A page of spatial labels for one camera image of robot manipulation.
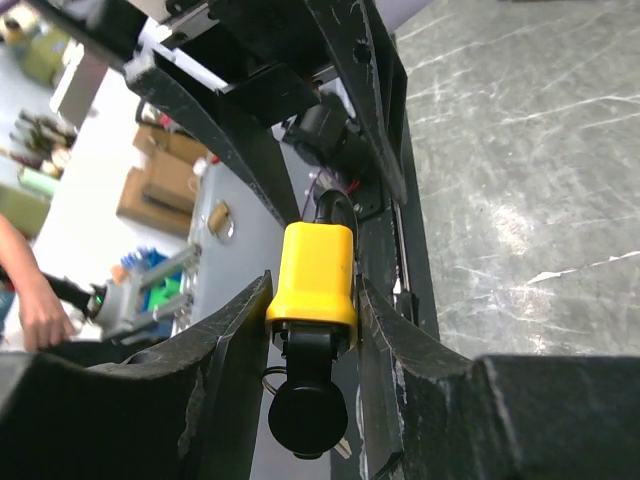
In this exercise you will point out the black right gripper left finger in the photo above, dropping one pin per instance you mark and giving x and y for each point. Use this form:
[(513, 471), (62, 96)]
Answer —
[(186, 408)]

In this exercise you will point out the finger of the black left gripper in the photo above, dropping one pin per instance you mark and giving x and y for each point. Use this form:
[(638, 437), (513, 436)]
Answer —
[(368, 64), (248, 149)]

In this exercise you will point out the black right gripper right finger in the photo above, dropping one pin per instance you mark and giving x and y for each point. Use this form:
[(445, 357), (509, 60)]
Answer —
[(430, 413)]

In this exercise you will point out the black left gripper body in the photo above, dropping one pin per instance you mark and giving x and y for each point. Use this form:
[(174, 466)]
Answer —
[(272, 58)]

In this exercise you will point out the yellow padlock black key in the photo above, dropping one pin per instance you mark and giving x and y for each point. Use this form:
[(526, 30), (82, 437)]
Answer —
[(308, 414)]

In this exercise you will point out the person bare hand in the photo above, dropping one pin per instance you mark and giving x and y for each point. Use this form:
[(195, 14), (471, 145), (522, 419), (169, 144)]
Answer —
[(43, 319)]

